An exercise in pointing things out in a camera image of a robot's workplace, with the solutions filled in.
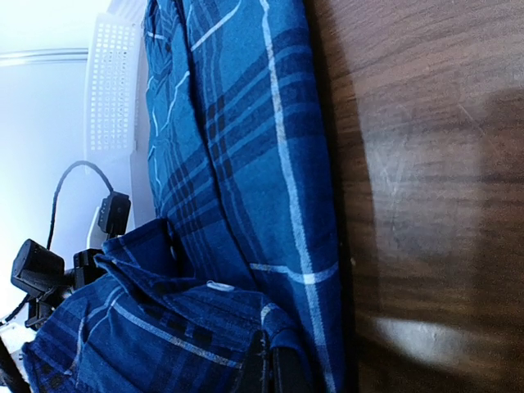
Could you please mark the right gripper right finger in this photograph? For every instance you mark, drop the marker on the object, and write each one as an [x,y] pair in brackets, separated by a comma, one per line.
[288,374]

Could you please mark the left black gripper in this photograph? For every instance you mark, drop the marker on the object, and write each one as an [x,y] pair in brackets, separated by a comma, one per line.
[41,274]

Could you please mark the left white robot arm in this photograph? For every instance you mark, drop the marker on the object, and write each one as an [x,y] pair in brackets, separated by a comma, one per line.
[13,336]

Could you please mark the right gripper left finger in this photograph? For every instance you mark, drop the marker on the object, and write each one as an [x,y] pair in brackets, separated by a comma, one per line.
[255,368]

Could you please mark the blue plaid long sleeve shirt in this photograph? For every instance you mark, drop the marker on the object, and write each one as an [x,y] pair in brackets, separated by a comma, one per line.
[245,234]

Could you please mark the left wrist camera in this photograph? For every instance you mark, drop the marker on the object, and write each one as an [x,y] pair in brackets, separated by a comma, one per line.
[110,219]

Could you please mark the white plastic mesh basket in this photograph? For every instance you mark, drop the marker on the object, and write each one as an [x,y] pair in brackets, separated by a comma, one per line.
[116,126]

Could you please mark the left aluminium frame post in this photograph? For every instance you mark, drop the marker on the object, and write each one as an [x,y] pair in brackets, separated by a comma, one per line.
[44,56]

